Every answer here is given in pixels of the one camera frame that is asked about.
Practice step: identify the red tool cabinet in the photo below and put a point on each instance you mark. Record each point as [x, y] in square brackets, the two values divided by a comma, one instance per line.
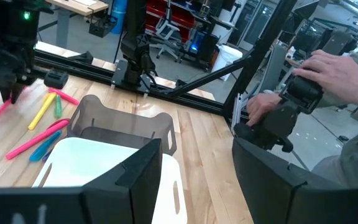
[154, 6]

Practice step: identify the white trash bin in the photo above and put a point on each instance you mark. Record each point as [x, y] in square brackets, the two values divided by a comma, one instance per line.
[227, 59]

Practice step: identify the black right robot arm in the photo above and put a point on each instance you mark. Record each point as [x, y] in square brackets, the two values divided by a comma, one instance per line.
[135, 46]

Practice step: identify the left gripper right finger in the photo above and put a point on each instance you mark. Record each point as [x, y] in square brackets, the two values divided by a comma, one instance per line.
[275, 193]

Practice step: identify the smoky transparent plastic bin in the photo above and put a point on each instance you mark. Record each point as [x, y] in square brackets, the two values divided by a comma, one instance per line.
[120, 124]

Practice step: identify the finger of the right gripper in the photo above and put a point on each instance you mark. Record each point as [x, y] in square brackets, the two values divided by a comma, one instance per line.
[17, 93]
[6, 93]

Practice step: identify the black computer with blue light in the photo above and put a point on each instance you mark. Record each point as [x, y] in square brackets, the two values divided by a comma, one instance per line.
[204, 46]

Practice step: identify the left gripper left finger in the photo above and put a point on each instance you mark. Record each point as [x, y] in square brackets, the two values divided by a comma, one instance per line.
[129, 199]

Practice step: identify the white office chair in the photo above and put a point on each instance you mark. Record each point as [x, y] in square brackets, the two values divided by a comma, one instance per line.
[166, 26]

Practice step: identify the black aluminium rig frame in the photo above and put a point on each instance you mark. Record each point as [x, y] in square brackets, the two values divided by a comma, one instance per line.
[261, 46]

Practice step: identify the person's hand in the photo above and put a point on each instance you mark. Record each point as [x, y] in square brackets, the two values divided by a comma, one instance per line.
[261, 105]
[331, 74]

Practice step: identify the blue barrel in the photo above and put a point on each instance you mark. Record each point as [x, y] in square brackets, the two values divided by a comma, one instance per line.
[119, 15]

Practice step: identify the grey panel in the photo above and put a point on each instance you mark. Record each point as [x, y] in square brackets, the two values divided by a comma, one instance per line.
[273, 68]

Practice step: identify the black triangular printed part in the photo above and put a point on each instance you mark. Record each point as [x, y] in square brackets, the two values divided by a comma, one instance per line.
[84, 58]

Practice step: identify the wooden top desk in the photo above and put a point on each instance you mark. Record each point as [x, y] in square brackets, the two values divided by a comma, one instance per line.
[76, 6]

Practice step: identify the teal marker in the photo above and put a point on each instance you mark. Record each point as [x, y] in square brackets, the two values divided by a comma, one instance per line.
[43, 148]

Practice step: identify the green marker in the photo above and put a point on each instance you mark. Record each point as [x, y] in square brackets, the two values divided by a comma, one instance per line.
[58, 107]

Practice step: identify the purple marker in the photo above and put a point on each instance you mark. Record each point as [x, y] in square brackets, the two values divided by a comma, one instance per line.
[47, 156]

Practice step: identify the white plastic bin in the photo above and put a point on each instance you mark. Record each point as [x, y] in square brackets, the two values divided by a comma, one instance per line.
[82, 161]

